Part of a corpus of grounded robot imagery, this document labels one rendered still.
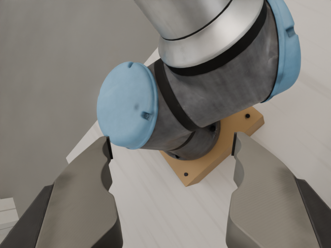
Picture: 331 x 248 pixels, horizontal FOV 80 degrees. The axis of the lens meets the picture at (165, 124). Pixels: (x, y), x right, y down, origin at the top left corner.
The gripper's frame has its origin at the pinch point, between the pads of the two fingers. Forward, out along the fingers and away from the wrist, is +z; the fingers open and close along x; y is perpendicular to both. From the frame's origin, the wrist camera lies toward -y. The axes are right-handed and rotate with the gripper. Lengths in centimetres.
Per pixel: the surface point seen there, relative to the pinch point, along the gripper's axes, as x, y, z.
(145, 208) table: -8, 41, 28
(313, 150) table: 28.9, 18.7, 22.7
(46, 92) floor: -150, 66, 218
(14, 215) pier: -183, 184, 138
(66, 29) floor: -124, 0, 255
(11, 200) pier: -193, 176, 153
